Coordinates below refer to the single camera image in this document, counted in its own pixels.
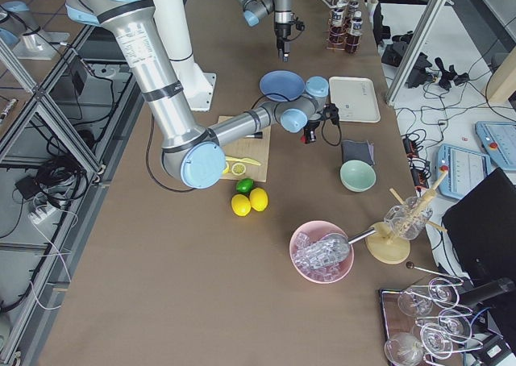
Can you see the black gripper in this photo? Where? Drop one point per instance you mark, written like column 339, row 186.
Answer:
column 313, row 125
column 281, row 33

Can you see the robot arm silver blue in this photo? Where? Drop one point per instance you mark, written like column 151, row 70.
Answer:
column 154, row 39

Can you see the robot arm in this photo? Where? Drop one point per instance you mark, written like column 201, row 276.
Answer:
column 256, row 10

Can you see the blue plate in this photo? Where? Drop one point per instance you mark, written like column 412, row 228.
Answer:
column 282, row 86

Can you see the dark grey cloth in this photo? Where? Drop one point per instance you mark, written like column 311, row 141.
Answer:
column 357, row 150

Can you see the cream rectangular tray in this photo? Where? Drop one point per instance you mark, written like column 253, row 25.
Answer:
column 355, row 98

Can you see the dark drink bottle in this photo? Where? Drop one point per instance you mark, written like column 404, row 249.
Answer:
column 353, row 36
column 353, row 7
column 337, row 16

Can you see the wooden cutting board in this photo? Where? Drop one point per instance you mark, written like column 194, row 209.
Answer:
column 254, row 148

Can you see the green bowl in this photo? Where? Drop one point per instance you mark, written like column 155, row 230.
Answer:
column 357, row 176

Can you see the lemon slice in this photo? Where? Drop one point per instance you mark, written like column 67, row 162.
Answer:
column 238, row 169

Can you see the green lime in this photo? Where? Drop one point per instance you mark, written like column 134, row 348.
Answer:
column 245, row 185

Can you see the yellow plastic knife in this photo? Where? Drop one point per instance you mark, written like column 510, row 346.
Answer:
column 245, row 160

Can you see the metal ice scoop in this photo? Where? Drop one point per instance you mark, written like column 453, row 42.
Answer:
column 333, row 248

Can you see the pink bowl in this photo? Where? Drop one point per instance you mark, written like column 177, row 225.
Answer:
column 307, row 234

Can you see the glass mug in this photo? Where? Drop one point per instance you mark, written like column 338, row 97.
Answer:
column 404, row 222

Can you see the wooden mug tree stand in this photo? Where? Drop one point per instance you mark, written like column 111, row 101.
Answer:
column 388, row 248

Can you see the blue teach pendant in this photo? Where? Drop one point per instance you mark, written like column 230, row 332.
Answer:
column 465, row 170
column 498, row 139

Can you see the black monitor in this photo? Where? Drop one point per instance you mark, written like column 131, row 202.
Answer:
column 481, row 227

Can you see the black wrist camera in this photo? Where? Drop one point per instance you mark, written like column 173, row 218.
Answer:
column 331, row 112

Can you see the black handled knife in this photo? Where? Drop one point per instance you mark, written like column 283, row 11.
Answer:
column 257, row 135

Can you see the copper wire bottle rack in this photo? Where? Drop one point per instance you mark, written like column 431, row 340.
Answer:
column 342, row 44

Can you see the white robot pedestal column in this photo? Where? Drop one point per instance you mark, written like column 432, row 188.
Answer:
column 174, row 33

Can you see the aluminium frame post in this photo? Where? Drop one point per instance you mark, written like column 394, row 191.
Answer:
column 421, row 32

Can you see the wire glass rack tray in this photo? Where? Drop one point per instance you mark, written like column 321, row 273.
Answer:
column 425, row 323

